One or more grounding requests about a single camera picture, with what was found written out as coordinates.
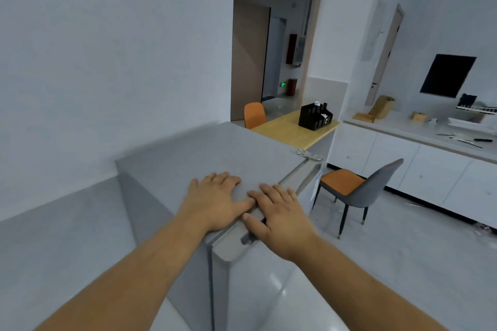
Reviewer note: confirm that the person's right hand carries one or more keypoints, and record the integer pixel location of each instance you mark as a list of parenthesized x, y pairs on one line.
[(285, 222)]

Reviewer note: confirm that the person's left hand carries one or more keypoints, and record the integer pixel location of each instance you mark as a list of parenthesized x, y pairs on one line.
[(211, 202)]

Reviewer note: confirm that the person's right thumb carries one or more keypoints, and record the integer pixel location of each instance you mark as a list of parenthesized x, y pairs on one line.
[(255, 226)]

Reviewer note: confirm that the person's left middle finger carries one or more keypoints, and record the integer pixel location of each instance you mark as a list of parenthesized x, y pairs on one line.
[(222, 179)]

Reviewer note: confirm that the person's right middle finger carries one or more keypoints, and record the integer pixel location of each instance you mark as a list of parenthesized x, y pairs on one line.
[(270, 192)]

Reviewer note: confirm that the person's left little finger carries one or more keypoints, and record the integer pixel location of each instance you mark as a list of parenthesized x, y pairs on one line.
[(194, 185)]

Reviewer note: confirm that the person's right little finger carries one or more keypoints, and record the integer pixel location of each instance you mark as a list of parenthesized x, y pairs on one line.
[(293, 199)]

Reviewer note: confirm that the person's left thumb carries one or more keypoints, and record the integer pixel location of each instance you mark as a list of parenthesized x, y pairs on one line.
[(242, 206)]

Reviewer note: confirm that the grey refrigerator door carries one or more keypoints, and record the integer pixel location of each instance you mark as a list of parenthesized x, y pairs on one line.
[(252, 288)]

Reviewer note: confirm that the person's left forearm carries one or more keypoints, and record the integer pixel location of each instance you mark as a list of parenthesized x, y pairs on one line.
[(136, 276)]

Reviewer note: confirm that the person's right forearm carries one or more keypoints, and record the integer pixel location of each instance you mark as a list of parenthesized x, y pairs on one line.
[(357, 292)]

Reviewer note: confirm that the grey refrigerator body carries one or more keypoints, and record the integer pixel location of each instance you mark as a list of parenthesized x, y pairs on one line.
[(178, 156)]

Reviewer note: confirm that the metal refrigerator hinge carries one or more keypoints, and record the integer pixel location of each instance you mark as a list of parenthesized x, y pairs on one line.
[(308, 154)]

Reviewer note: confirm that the light wooden table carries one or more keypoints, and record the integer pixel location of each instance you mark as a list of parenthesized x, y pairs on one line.
[(287, 129)]

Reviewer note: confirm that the grey chair with orange seat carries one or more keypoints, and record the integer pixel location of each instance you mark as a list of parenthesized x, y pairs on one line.
[(372, 187)]

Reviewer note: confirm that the black desk organizer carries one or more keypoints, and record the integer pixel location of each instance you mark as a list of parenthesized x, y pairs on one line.
[(310, 117)]

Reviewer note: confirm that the red bin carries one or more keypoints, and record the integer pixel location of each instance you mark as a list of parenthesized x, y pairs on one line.
[(292, 87)]

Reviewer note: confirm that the wooden cutting board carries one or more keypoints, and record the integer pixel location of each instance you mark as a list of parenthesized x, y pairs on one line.
[(364, 117)]

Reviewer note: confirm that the brown door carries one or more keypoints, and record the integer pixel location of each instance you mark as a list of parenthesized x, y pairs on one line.
[(248, 63)]

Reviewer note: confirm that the wooden knife block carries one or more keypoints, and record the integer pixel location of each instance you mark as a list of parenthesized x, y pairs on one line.
[(382, 105)]

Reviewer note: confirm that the white counter cabinet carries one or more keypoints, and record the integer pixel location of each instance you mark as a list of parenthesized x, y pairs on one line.
[(427, 168)]

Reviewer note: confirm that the small wooden box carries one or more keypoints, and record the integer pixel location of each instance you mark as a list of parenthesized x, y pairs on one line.
[(419, 116)]

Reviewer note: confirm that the white tray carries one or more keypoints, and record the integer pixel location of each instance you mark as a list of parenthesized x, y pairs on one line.
[(466, 121)]

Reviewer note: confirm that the white dish rack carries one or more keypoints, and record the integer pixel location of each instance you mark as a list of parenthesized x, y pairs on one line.
[(475, 107)]

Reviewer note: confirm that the red wall cabinet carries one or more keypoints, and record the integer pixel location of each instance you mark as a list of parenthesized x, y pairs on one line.
[(291, 49)]

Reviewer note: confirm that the grey wall box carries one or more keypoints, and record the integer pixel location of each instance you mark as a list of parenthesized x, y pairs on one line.
[(299, 49)]

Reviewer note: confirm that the wooden door frame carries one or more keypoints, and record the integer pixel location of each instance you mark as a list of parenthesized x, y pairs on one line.
[(316, 32)]

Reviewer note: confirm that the black wall panel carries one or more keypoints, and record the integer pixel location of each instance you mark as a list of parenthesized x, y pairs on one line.
[(448, 75)]

